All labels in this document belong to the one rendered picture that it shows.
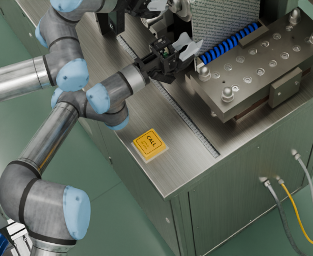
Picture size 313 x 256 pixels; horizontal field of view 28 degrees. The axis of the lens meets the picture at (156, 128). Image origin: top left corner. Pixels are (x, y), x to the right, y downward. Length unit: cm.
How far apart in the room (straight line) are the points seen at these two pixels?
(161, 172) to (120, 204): 97
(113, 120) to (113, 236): 103
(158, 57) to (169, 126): 27
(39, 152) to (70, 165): 126
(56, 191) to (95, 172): 136
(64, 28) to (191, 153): 58
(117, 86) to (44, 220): 42
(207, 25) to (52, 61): 51
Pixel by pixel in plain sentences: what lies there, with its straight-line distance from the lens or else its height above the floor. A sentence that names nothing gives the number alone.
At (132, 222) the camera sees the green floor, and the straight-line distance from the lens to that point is 276.
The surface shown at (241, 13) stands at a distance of 187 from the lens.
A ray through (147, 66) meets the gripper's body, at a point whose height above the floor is 115.
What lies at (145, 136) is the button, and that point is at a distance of 187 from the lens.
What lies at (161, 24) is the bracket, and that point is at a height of 114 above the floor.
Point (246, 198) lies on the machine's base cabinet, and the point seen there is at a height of 43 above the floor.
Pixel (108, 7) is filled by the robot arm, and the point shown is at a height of 139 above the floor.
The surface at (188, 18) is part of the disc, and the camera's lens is 171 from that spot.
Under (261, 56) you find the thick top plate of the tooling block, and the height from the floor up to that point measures 103.
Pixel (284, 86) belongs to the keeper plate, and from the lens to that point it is 186.
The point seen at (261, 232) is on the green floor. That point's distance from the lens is 272.
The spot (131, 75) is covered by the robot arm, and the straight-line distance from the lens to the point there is 171.
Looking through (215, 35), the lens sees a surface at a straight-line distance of 185.
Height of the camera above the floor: 257
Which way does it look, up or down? 61 degrees down
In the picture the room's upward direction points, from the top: 11 degrees counter-clockwise
